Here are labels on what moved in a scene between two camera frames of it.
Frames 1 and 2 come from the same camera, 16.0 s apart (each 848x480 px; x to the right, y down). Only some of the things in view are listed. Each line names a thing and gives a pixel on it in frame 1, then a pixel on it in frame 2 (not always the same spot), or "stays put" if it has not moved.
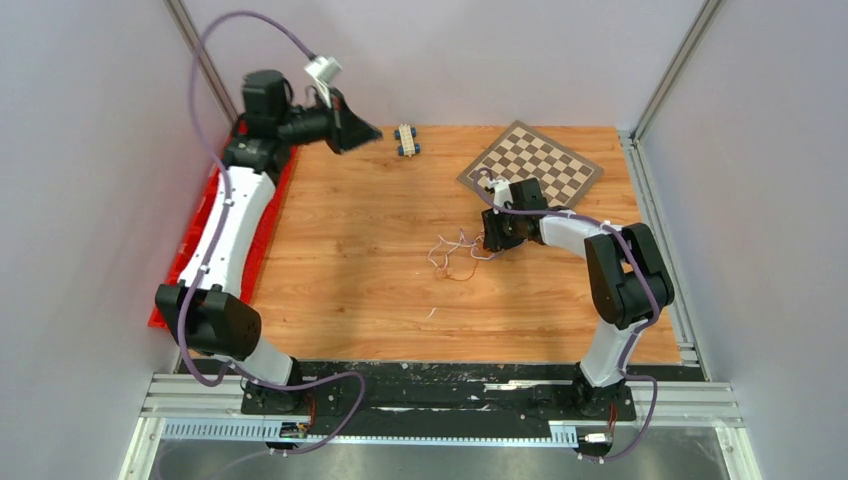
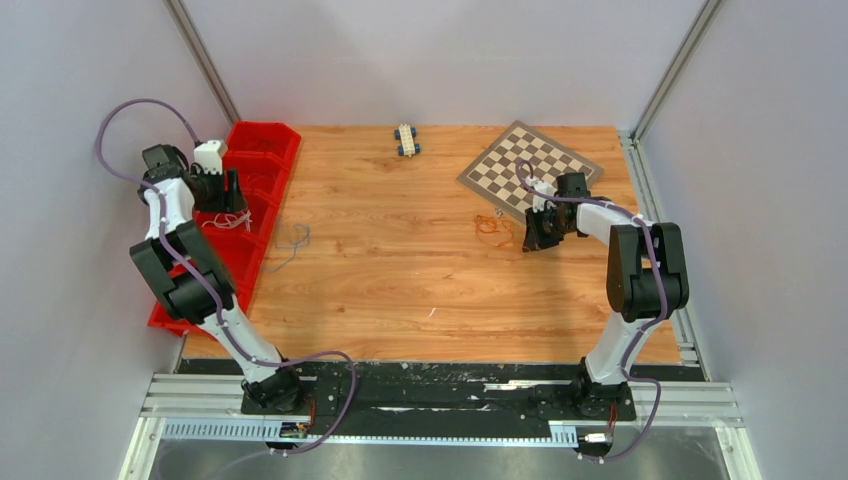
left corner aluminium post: [181, 16] stays put
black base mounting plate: [434, 396] stays put
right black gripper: [495, 240] -> [533, 240]
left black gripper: [345, 130] -> [230, 202]
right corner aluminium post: [709, 9] stays put
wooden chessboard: [522, 153] stays put
